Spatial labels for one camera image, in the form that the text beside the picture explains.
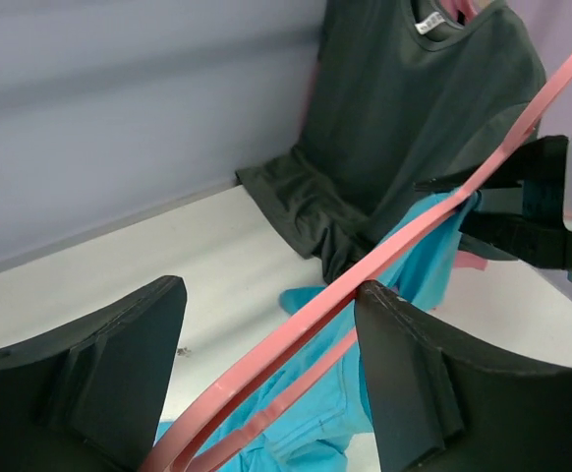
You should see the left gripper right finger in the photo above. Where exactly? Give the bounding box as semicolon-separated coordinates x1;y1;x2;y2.
355;281;572;471

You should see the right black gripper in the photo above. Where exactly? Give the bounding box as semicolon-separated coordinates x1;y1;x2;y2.
413;135;572;281

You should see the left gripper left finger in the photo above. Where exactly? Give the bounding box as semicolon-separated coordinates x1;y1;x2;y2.
0;275;187;472

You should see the pink plastic hanger front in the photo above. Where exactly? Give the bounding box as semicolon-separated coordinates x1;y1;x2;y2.
141;54;572;471

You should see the teal t shirt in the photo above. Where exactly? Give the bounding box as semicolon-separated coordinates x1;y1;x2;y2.
155;189;484;472

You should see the dark green t shirt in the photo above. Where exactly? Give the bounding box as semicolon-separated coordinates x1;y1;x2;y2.
237;1;545;281

